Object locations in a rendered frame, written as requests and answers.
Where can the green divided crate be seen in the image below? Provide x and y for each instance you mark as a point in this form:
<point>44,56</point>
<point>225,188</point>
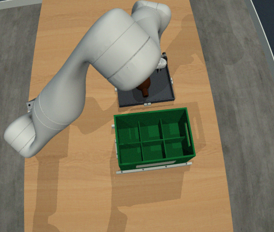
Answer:
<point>153,138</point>

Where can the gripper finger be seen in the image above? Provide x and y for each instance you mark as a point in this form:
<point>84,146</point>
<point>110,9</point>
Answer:
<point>164,57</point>

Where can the brown bottle with green label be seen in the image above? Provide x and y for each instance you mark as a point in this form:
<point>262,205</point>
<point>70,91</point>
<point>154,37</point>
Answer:
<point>144,86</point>

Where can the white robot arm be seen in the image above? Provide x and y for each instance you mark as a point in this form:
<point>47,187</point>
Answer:
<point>124,49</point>

